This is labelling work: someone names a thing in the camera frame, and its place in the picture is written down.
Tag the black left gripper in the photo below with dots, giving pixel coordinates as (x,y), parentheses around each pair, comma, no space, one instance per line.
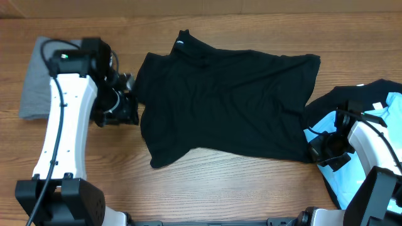
(125,109)

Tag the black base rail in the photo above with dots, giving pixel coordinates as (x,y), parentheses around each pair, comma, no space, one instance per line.
(284,221)

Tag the light blue garment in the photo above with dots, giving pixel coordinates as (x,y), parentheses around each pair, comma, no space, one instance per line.
(345,182)

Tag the folded grey shorts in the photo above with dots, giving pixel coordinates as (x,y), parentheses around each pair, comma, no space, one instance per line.
(35,98)

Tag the black garment under pile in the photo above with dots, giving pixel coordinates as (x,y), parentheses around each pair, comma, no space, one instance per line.
(370,96)

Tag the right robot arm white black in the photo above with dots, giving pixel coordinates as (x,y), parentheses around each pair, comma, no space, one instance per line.
(366,135)

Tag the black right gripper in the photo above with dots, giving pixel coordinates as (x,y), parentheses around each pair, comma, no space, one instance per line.
(315,149)

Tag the black t-shirt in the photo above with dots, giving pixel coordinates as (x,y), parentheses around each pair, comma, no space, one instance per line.
(243,102)

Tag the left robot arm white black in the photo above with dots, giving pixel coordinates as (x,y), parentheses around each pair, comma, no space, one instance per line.
(86,86)

